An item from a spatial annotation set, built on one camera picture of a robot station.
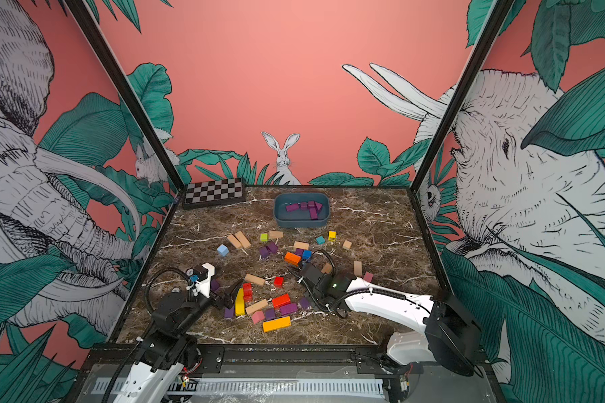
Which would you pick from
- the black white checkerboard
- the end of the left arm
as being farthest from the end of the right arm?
the black white checkerboard

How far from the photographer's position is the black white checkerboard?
1.13 m

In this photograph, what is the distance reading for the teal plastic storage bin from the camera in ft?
3.59

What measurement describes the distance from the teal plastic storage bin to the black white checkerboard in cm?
19
